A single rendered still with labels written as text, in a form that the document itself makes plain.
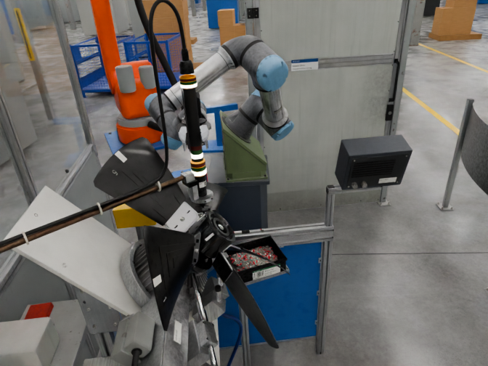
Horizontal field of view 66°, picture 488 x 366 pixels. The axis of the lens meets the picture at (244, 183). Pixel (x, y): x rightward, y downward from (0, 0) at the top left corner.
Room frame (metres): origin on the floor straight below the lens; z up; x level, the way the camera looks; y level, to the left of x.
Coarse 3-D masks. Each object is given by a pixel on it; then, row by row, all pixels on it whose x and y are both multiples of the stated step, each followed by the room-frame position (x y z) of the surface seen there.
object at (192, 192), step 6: (180, 174) 0.96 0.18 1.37; (186, 174) 0.95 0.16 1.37; (192, 174) 0.95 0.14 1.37; (186, 180) 0.94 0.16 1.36; (192, 180) 0.95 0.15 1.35; (192, 186) 0.95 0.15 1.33; (192, 192) 0.95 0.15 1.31; (210, 192) 0.99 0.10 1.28; (192, 198) 0.95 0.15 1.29; (198, 198) 0.96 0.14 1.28; (204, 198) 0.96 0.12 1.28; (210, 198) 0.96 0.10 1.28
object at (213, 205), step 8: (208, 184) 1.22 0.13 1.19; (216, 184) 1.24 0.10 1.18; (184, 192) 1.13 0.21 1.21; (216, 192) 1.16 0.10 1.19; (224, 192) 1.18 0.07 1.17; (184, 200) 1.08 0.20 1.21; (216, 200) 1.09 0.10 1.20; (200, 208) 1.03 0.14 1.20; (208, 208) 1.02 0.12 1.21; (216, 208) 1.03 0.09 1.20
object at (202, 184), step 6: (186, 54) 0.98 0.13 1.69; (186, 60) 0.98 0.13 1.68; (180, 66) 0.97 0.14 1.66; (186, 66) 0.97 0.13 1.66; (192, 66) 0.98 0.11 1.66; (180, 72) 0.98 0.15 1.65; (186, 72) 0.97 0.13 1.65; (192, 72) 0.98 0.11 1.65; (198, 180) 0.97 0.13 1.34; (204, 180) 0.98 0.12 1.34; (198, 186) 0.97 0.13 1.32; (204, 186) 0.97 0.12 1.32; (198, 192) 0.97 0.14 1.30; (204, 192) 0.97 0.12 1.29; (204, 204) 0.97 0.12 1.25
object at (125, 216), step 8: (120, 208) 1.28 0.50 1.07; (128, 208) 1.27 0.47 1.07; (120, 216) 1.27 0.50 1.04; (128, 216) 1.27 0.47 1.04; (136, 216) 1.27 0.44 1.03; (144, 216) 1.28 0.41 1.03; (120, 224) 1.27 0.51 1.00; (128, 224) 1.27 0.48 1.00; (136, 224) 1.27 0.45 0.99; (144, 224) 1.28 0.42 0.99; (152, 224) 1.28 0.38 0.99
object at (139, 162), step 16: (128, 144) 0.98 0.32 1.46; (144, 144) 1.01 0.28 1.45; (112, 160) 0.91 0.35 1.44; (128, 160) 0.94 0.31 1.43; (144, 160) 0.96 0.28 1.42; (160, 160) 0.99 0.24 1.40; (96, 176) 0.86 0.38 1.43; (112, 176) 0.88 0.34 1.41; (128, 176) 0.90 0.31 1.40; (144, 176) 0.92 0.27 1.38; (112, 192) 0.85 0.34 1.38; (160, 192) 0.91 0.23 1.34; (176, 192) 0.94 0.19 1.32; (144, 208) 0.87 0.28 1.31; (160, 208) 0.89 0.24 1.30; (176, 208) 0.91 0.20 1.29; (160, 224) 0.87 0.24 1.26
